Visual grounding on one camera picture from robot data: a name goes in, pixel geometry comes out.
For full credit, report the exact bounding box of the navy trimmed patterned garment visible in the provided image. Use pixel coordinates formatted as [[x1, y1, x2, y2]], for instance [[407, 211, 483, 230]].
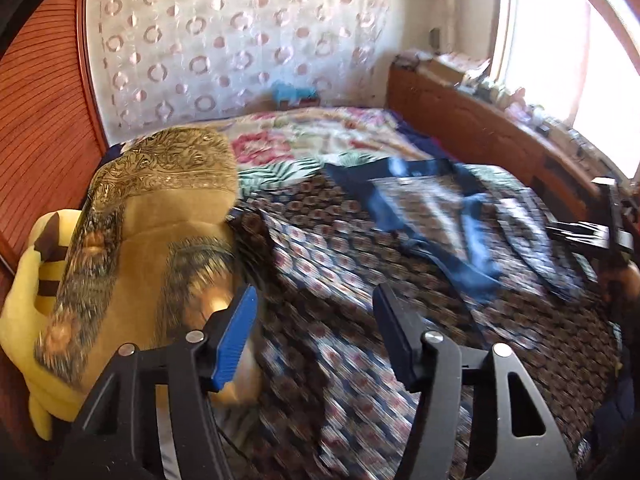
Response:
[[325, 156, 601, 307]]

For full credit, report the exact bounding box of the white circle patterned curtain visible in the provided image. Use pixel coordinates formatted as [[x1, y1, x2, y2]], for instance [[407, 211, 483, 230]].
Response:
[[87, 0, 437, 143]]

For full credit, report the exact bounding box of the dark patterned cloth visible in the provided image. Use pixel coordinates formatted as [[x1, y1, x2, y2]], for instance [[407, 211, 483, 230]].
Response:
[[225, 172, 623, 480]]

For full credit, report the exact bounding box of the wooden bed headboard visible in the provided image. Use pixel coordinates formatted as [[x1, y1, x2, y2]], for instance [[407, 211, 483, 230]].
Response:
[[387, 57, 640, 242]]

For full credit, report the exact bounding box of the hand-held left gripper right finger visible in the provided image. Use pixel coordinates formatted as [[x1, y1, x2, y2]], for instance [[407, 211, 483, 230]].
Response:
[[372, 282, 578, 480]]

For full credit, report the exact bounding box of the floral leaf print blanket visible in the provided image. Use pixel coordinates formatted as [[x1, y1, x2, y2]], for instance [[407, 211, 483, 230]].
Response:
[[107, 106, 443, 202]]

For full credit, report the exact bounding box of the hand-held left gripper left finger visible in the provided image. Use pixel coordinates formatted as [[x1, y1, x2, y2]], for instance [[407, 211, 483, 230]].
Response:
[[52, 284, 258, 480]]

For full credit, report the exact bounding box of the small blue toy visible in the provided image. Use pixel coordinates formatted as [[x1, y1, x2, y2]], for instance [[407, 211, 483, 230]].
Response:
[[271, 82, 319, 107]]

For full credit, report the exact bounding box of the navy bed sheet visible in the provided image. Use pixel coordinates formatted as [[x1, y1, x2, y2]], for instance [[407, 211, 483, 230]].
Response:
[[390, 112, 452, 162]]

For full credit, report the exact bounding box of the bright window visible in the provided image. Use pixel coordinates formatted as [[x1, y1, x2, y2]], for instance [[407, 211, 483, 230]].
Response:
[[492, 0, 640, 181]]

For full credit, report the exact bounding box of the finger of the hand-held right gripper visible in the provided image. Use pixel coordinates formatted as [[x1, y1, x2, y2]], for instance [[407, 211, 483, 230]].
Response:
[[546, 221, 613, 257]]

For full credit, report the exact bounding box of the row of small clutter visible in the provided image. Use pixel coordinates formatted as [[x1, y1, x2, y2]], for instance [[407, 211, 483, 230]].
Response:
[[397, 49, 628, 173]]

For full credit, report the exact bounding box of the gold embroidered cushion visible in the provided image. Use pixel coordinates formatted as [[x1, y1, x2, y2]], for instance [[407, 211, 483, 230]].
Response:
[[34, 127, 266, 407]]

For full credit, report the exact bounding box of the yellow striped plush toy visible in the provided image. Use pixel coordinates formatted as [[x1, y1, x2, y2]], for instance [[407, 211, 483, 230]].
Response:
[[0, 209, 96, 442]]

